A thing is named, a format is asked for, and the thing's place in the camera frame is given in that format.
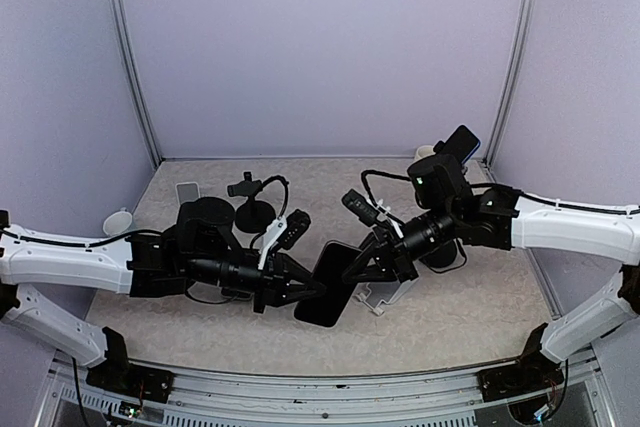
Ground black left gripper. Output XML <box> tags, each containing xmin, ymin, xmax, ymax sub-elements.
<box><xmin>185</xmin><ymin>248</ymin><xmax>325</xmax><ymax>313</ymax></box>

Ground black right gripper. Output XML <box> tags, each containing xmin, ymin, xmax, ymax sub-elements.
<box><xmin>340</xmin><ymin>201</ymin><xmax>460</xmax><ymax>283</ymax></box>

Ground black phone landscape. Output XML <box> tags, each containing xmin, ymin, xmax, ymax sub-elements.
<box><xmin>294</xmin><ymin>241</ymin><xmax>360</xmax><ymax>328</ymax></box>

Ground black round base phone stand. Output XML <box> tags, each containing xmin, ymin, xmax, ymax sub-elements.
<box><xmin>227</xmin><ymin>171</ymin><xmax>276</xmax><ymax>234</ymax></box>

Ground black phone blue edge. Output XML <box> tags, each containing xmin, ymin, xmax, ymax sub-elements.
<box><xmin>433</xmin><ymin>125</ymin><xmax>481</xmax><ymax>165</ymax></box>

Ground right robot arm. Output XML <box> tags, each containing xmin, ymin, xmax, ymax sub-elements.
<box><xmin>342</xmin><ymin>154</ymin><xmax>639</xmax><ymax>391</ymax></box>

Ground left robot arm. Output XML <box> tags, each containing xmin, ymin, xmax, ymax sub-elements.
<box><xmin>1</xmin><ymin>197</ymin><xmax>326</xmax><ymax>392</ymax></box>

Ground white folding phone stand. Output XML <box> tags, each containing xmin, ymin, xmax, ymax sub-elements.
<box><xmin>175</xmin><ymin>182</ymin><xmax>201</xmax><ymax>205</ymax></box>

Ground white cup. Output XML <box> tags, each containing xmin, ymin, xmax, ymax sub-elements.
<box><xmin>414</xmin><ymin>145</ymin><xmax>435</xmax><ymax>161</ymax></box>

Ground light blue cup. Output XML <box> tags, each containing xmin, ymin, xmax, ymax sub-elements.
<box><xmin>102</xmin><ymin>209</ymin><xmax>135</xmax><ymax>237</ymax></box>

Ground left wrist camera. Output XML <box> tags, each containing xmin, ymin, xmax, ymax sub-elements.
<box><xmin>257</xmin><ymin>209</ymin><xmax>311</xmax><ymax>271</ymax></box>

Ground front aluminium rail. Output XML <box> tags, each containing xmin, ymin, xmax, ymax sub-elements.
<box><xmin>27</xmin><ymin>348</ymin><xmax>622</xmax><ymax>426</ymax></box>

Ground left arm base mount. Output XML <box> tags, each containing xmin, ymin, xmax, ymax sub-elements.
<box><xmin>86</xmin><ymin>362</ymin><xmax>174</xmax><ymax>404</ymax></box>

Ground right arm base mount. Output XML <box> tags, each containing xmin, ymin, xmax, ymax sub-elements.
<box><xmin>477</xmin><ymin>323</ymin><xmax>565</xmax><ymax>402</ymax></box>

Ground right aluminium frame post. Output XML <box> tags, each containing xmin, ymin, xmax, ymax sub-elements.
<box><xmin>483</xmin><ymin>0</ymin><xmax>535</xmax><ymax>170</ymax></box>

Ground aluminium frame post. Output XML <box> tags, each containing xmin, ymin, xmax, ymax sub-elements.
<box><xmin>483</xmin><ymin>0</ymin><xmax>535</xmax><ymax>170</ymax></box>
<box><xmin>109</xmin><ymin>0</ymin><xmax>164</xmax><ymax>170</ymax></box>

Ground left aluminium frame post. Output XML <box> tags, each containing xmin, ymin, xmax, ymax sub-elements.
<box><xmin>109</xmin><ymin>0</ymin><xmax>164</xmax><ymax>170</ymax></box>

